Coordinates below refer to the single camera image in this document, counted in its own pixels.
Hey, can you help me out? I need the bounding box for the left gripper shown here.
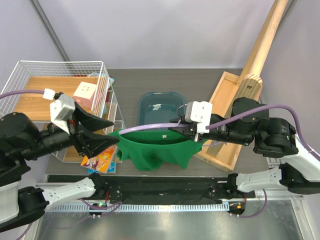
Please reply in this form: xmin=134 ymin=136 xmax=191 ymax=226
xmin=23 ymin=101 xmax=123 ymax=159

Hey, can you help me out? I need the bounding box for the lilac plastic clothes hanger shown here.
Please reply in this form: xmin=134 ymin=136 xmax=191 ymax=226
xmin=119 ymin=103 xmax=227 ymax=147

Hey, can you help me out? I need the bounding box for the green tank top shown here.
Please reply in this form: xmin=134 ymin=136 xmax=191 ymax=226
xmin=108 ymin=130 xmax=203 ymax=171

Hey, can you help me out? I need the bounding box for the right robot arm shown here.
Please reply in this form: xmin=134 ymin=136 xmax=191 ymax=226
xmin=169 ymin=97 xmax=320 ymax=198

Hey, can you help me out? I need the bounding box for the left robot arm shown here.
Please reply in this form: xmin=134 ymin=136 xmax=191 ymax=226
xmin=0 ymin=104 xmax=119 ymax=232

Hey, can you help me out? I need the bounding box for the teal plastic basin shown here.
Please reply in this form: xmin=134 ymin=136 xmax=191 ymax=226
xmin=136 ymin=91 xmax=186 ymax=126

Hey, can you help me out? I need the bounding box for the colourful children's book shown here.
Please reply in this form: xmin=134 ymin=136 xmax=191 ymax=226
xmin=80 ymin=146 xmax=118 ymax=174

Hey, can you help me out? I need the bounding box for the pink white cube socket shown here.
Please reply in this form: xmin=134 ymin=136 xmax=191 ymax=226
xmin=73 ymin=81 xmax=97 ymax=108

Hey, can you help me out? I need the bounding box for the wooden clothes rack stand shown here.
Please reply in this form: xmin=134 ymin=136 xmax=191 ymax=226
xmin=194 ymin=0 xmax=288 ymax=173

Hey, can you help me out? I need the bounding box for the light blue plush toy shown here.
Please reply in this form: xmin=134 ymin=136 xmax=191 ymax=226
xmin=88 ymin=72 xmax=116 ymax=117

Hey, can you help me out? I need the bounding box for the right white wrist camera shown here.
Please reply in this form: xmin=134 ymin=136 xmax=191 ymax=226
xmin=184 ymin=101 xmax=213 ymax=142

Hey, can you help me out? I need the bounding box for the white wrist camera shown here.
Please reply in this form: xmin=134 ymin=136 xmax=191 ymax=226
xmin=184 ymin=101 xmax=213 ymax=142
xmin=42 ymin=88 xmax=76 ymax=134

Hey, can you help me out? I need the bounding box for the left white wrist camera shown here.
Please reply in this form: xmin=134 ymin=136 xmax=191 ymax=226
xmin=42 ymin=88 xmax=76 ymax=134

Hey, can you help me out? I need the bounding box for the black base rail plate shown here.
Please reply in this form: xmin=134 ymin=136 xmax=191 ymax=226
xmin=47 ymin=174 xmax=256 ymax=205

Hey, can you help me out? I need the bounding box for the white wire shelf rack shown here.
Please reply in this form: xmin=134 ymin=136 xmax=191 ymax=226
xmin=0 ymin=60 xmax=127 ymax=164

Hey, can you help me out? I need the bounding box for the white slotted cable duct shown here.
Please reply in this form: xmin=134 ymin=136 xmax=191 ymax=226
xmin=49 ymin=202 xmax=230 ymax=213

